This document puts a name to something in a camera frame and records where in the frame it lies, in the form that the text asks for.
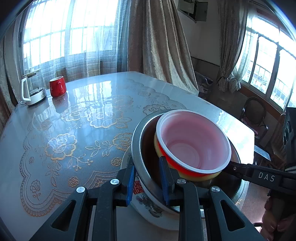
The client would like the large white dragon plate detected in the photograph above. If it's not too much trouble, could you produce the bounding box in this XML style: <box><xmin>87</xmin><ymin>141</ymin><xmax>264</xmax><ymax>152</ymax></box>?
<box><xmin>120</xmin><ymin>146</ymin><xmax>181</xmax><ymax>231</ymax></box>

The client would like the stainless steel bowl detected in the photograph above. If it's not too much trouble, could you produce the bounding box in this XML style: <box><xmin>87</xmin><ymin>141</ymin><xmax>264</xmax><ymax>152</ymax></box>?
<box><xmin>131</xmin><ymin>110</ymin><xmax>248</xmax><ymax>214</ymax></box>

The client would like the yellow plastic bowl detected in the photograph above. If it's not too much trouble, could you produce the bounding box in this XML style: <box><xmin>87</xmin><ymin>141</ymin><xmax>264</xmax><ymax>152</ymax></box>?
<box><xmin>154</xmin><ymin>133</ymin><xmax>221</xmax><ymax>182</ymax></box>

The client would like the red plastic bowl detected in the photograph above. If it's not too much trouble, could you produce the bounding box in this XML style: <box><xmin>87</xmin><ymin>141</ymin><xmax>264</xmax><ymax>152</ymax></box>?
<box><xmin>155</xmin><ymin>109</ymin><xmax>232</xmax><ymax>174</ymax></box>

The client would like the right hand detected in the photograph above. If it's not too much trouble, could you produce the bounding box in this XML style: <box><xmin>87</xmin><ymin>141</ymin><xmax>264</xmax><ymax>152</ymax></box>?
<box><xmin>260</xmin><ymin>197</ymin><xmax>295</xmax><ymax>240</ymax></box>

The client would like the black metal chair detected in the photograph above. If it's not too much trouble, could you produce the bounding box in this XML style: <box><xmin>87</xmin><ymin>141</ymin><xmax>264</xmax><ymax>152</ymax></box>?
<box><xmin>239</xmin><ymin>97</ymin><xmax>269</xmax><ymax>144</ymax></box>

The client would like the red mug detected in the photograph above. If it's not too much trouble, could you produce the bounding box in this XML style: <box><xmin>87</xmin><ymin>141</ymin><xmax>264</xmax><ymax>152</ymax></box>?
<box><xmin>49</xmin><ymin>76</ymin><xmax>67</xmax><ymax>97</ymax></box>

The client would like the white glass electric kettle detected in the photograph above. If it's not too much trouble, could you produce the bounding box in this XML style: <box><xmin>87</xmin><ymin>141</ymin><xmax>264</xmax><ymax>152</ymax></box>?
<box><xmin>20</xmin><ymin>68</ymin><xmax>47</xmax><ymax>106</ymax></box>

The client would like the tied beige curtain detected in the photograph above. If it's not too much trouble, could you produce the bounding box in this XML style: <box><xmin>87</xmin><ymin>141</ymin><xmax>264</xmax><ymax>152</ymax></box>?
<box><xmin>217</xmin><ymin>1</ymin><xmax>248</xmax><ymax>92</ymax></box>

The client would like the beige right curtain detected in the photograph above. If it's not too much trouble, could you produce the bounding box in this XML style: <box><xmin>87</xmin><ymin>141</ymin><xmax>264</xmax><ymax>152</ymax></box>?
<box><xmin>125</xmin><ymin>1</ymin><xmax>199</xmax><ymax>95</ymax></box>

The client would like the sheer white curtain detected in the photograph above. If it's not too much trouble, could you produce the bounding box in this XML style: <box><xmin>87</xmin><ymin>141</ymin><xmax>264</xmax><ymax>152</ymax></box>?
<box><xmin>4</xmin><ymin>0</ymin><xmax>130</xmax><ymax>93</ymax></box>

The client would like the wall electrical box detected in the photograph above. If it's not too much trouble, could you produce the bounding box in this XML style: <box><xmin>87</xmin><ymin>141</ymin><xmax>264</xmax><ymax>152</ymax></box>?
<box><xmin>178</xmin><ymin>0</ymin><xmax>208</xmax><ymax>23</ymax></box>

